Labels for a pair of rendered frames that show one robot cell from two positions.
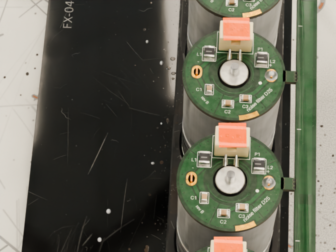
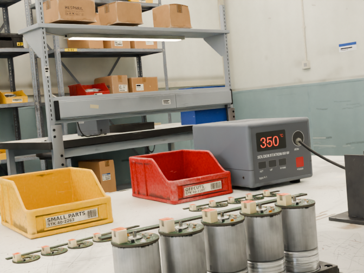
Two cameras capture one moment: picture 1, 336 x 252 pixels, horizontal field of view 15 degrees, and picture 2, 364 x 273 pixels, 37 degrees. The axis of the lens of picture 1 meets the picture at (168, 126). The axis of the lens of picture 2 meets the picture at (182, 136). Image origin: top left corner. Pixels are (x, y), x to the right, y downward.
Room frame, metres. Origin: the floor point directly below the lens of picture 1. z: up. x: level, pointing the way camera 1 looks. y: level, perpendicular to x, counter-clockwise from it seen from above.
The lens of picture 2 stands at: (0.33, 0.22, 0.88)
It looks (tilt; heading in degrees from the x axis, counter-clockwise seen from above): 3 degrees down; 235
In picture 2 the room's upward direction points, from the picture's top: 5 degrees counter-clockwise
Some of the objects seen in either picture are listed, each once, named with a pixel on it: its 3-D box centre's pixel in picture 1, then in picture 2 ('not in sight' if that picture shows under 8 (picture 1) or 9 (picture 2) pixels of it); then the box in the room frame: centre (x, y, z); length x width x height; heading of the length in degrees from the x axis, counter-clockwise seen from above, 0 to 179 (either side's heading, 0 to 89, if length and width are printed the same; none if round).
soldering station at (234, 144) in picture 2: not in sight; (250, 151); (-0.23, -0.40, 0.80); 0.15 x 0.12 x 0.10; 84
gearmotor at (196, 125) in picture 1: (229, 116); (226, 261); (0.14, -0.02, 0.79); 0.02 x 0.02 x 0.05
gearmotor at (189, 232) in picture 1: (225, 217); (263, 250); (0.11, -0.01, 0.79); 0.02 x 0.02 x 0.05
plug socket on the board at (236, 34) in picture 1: (235, 39); (210, 215); (0.15, -0.02, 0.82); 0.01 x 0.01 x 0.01; 87
